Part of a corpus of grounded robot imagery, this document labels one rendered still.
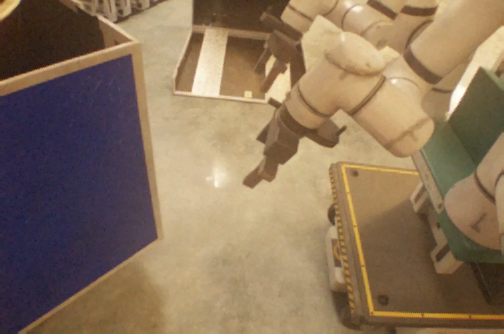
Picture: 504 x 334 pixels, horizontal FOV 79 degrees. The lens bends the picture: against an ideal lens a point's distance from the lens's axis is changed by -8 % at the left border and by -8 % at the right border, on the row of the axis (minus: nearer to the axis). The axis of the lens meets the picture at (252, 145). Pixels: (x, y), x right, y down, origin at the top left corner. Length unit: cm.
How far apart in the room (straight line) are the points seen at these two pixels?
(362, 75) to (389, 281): 83
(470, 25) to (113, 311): 136
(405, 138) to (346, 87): 12
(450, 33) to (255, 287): 114
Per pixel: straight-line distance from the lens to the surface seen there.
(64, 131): 80
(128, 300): 142
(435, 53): 64
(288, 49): 94
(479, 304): 135
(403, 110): 55
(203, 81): 240
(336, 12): 100
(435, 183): 97
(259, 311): 139
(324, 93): 54
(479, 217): 86
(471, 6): 62
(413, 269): 128
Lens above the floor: 129
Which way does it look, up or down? 41 degrees down
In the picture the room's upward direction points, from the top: 9 degrees clockwise
